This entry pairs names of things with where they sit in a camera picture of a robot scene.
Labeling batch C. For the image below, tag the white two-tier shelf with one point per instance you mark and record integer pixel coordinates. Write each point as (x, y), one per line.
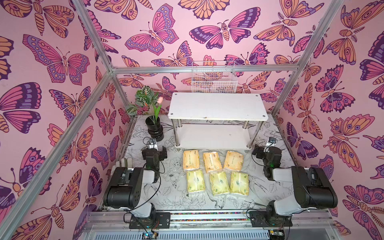
(217, 121)

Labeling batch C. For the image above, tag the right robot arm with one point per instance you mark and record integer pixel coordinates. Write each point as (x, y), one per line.
(312, 190)

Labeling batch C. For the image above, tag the white wire basket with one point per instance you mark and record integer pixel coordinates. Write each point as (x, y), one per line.
(210, 78)

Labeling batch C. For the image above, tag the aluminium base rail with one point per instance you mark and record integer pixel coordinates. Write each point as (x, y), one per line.
(211, 225)

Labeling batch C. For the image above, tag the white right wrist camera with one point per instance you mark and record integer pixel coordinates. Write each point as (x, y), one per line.
(272, 141)

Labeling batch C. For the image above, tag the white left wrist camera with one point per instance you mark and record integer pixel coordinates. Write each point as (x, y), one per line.
(152, 144)

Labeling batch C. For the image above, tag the potted plant in black vase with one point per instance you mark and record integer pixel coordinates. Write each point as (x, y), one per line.
(148, 103)

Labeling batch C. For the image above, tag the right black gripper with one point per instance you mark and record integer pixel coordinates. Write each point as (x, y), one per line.
(267, 153)

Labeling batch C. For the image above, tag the yellow-green tissue pack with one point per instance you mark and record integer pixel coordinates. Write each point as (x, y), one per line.
(239, 184)
(195, 181)
(219, 183)

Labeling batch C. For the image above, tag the orange tissue pack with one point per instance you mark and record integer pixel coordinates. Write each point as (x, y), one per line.
(234, 161)
(191, 160)
(212, 162)

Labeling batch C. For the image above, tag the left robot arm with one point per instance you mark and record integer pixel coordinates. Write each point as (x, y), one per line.
(125, 188)

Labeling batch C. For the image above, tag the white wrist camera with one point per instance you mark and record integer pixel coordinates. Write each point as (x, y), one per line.
(272, 141)
(152, 144)

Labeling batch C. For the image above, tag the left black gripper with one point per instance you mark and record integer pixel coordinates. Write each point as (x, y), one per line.
(153, 154)

